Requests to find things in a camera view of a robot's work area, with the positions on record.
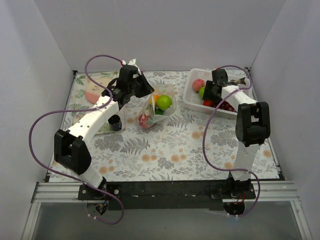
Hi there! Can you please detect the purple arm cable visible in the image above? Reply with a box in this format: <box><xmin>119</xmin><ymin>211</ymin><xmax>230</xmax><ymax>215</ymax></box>
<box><xmin>28</xmin><ymin>54</ymin><xmax>126</xmax><ymax>176</ymax></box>
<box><xmin>202</xmin><ymin>65</ymin><xmax>262</xmax><ymax>217</ymax></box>

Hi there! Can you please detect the pink white round plate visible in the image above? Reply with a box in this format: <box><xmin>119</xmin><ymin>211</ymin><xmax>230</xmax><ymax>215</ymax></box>
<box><xmin>84</xmin><ymin>77</ymin><xmax>112</xmax><ymax>104</ymax></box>

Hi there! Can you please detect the white plastic basket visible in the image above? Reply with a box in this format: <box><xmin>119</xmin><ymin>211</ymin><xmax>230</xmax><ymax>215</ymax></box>
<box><xmin>183</xmin><ymin>68</ymin><xmax>257</xmax><ymax>115</ymax></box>

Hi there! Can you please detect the yellow orange mango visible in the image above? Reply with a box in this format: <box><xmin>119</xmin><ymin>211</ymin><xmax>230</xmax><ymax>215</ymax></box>
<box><xmin>153</xmin><ymin>94</ymin><xmax>160</xmax><ymax>106</ymax></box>

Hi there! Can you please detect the grey toy fish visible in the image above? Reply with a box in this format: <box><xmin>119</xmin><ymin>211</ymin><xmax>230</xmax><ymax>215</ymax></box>
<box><xmin>229</xmin><ymin>77</ymin><xmax>246</xmax><ymax>85</ymax></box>

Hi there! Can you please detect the red apple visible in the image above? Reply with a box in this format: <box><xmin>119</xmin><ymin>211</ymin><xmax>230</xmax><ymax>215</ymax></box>
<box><xmin>138</xmin><ymin>113</ymin><xmax>151</xmax><ymax>129</ymax></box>

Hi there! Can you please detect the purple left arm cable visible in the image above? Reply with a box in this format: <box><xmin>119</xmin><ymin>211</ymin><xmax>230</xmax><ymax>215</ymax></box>
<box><xmin>28</xmin><ymin>54</ymin><xmax>126</xmax><ymax>176</ymax></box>

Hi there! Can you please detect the aluminium frame rail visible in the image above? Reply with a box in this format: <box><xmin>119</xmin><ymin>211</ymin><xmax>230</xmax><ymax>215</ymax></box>
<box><xmin>32</xmin><ymin>180</ymin><xmax>300</xmax><ymax>203</ymax></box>

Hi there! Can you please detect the clear zip top bag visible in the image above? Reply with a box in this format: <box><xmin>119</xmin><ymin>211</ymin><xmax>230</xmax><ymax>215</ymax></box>
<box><xmin>138</xmin><ymin>84</ymin><xmax>177</xmax><ymax>129</ymax></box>

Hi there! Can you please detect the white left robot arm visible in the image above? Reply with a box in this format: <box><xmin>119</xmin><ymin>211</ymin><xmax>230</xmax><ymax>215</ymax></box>
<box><xmin>54</xmin><ymin>58</ymin><xmax>154</xmax><ymax>200</ymax></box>

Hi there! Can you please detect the red bell pepper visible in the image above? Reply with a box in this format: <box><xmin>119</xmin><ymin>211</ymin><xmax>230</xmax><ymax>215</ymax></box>
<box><xmin>203</xmin><ymin>99</ymin><xmax>216</xmax><ymax>108</ymax></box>

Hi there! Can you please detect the purple grape bunch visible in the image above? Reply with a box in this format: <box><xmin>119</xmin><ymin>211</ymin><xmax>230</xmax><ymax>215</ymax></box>
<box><xmin>219</xmin><ymin>101</ymin><xmax>236</xmax><ymax>112</ymax></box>

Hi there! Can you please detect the green cucumber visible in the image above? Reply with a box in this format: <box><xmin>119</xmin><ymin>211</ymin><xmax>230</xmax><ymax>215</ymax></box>
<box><xmin>154</xmin><ymin>107</ymin><xmax>171</xmax><ymax>116</ymax></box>

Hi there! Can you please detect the dark blue cup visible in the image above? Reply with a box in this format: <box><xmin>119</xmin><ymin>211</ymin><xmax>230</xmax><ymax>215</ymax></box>
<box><xmin>108</xmin><ymin>114</ymin><xmax>122</xmax><ymax>131</ymax></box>

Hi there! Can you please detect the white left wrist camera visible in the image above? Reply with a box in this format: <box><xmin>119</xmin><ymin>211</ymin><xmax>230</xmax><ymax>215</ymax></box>
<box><xmin>121</xmin><ymin>58</ymin><xmax>141</xmax><ymax>75</ymax></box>

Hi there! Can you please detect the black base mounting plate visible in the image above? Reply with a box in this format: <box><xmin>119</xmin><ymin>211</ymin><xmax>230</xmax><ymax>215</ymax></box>
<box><xmin>77</xmin><ymin>180</ymin><xmax>257</xmax><ymax>211</ymax></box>

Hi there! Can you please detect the pink peach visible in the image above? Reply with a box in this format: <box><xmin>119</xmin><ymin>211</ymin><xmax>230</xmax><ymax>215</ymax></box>
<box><xmin>192</xmin><ymin>78</ymin><xmax>206</xmax><ymax>92</ymax></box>

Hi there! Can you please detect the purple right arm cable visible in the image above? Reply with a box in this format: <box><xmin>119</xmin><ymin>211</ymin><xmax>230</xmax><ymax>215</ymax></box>
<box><xmin>202</xmin><ymin>65</ymin><xmax>262</xmax><ymax>217</ymax></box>

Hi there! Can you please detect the floral table mat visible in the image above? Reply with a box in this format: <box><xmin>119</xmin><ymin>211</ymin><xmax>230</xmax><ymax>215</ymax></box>
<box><xmin>48</xmin><ymin>69</ymin><xmax>280</xmax><ymax>182</ymax></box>

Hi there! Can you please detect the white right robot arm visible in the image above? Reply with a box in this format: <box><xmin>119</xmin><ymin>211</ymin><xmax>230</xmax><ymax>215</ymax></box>
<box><xmin>203</xmin><ymin>68</ymin><xmax>271</xmax><ymax>199</ymax></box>

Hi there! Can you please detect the green apple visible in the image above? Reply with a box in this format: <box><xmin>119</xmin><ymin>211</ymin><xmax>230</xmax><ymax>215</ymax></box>
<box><xmin>156</xmin><ymin>94</ymin><xmax>172</xmax><ymax>111</ymax></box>

